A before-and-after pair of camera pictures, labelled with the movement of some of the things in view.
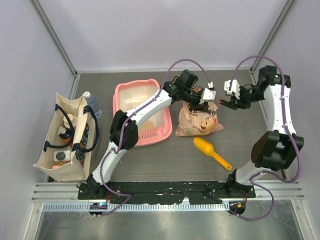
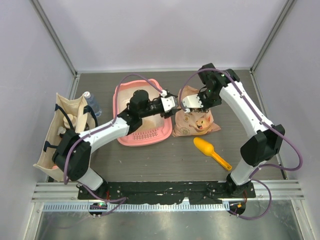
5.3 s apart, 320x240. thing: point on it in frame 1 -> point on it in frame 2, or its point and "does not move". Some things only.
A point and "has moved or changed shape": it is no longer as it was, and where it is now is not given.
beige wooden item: x=73 y=119 does not move
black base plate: x=168 y=192 does not move
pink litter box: x=128 y=94 does not move
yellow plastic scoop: x=208 y=149 does not move
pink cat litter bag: x=197 y=121 has moved or changed shape
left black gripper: x=204 y=106 -> x=167 y=114
